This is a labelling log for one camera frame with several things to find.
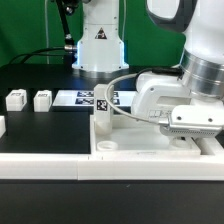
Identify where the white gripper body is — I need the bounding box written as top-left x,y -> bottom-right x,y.
131,72 -> 224,138

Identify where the white square table top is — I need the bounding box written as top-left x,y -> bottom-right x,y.
89,113 -> 224,157

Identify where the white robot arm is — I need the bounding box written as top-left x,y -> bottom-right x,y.
73,0 -> 224,138

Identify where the white marker sheet with tags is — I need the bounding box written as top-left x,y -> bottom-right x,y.
53,90 -> 135,107

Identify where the black cable bundle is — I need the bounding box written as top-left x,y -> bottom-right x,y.
8,0 -> 79,65

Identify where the white thin cable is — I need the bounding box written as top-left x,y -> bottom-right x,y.
44,0 -> 50,65

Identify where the white U-shaped fence frame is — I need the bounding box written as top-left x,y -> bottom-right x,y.
0,113 -> 224,181

